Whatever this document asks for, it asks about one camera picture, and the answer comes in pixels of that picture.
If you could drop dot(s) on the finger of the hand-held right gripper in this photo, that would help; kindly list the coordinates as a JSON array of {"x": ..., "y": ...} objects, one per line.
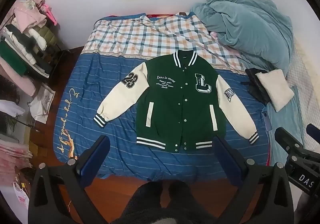
[
  {"x": 287, "y": 138},
  {"x": 313, "y": 129}
]

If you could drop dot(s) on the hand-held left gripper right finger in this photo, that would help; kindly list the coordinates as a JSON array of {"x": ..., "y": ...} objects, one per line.
[{"x": 226, "y": 161}]

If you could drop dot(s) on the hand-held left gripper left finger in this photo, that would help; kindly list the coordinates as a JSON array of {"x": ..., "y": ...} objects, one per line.
[{"x": 96, "y": 155}]

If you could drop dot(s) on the green and cream varsity jacket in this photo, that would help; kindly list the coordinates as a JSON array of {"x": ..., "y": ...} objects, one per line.
[{"x": 170, "y": 103}]

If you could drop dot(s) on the stack of pink clothes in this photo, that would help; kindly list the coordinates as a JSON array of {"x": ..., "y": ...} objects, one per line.
[{"x": 13, "y": 155}]

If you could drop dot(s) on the rack of hanging clothes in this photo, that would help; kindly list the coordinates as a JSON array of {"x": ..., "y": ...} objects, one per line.
[{"x": 22, "y": 38}]

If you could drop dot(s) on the light blue blanket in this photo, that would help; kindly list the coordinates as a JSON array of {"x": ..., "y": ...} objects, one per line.
[{"x": 282, "y": 118}]

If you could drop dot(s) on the blue striped bed sheet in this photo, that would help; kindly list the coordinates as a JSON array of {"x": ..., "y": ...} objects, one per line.
[{"x": 120, "y": 143}]

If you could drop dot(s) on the small blue object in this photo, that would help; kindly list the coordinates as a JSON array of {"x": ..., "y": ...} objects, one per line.
[{"x": 267, "y": 120}]

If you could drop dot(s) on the white fluffy cloth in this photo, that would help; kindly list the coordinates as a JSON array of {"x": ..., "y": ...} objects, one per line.
[{"x": 275, "y": 88}]

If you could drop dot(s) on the white quilted mattress pad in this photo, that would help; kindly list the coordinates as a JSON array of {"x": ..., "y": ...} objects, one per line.
[{"x": 305, "y": 73}]

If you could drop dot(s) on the white printed tote bag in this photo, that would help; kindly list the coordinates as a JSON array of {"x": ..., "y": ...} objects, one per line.
[{"x": 42, "y": 103}]

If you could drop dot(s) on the white plastic bag red print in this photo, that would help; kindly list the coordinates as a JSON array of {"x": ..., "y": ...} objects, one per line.
[{"x": 20, "y": 196}]

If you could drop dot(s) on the teal duvet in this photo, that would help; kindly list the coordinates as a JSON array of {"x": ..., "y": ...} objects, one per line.
[{"x": 250, "y": 26}]

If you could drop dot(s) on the plaid blanket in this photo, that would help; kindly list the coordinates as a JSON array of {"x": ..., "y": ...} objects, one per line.
[{"x": 140, "y": 36}]

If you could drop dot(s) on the pink hanger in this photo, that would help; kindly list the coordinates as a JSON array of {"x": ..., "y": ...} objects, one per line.
[{"x": 50, "y": 15}]

